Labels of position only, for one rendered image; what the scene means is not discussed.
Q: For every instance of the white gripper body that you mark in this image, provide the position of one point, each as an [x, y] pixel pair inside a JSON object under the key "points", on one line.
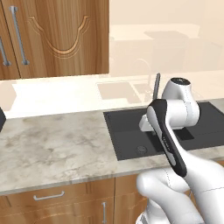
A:
{"points": [[145, 123]]}

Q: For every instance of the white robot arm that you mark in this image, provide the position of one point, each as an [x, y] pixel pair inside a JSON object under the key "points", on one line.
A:
{"points": [[204, 186]]}

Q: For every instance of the wooden base cupboard door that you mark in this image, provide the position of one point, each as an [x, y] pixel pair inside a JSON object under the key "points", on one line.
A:
{"points": [[73, 213], [127, 201]]}

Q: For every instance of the black sink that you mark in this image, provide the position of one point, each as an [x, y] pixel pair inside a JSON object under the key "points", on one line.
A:
{"points": [[125, 137]]}

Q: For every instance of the grey tap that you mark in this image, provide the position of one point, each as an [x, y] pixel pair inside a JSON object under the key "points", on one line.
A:
{"points": [[157, 86]]}

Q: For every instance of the wooden drawer front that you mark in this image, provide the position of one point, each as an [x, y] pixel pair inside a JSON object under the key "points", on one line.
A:
{"points": [[81, 191]]}

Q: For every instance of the black appliance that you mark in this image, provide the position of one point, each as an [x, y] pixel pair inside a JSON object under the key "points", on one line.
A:
{"points": [[2, 118]]}

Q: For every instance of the carved wooden wall cupboard door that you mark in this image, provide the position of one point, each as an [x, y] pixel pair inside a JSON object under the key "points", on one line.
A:
{"points": [[64, 35]]}

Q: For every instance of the plain wooden wall cupboard door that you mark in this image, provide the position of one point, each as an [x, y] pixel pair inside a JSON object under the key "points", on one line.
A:
{"points": [[7, 71]]}

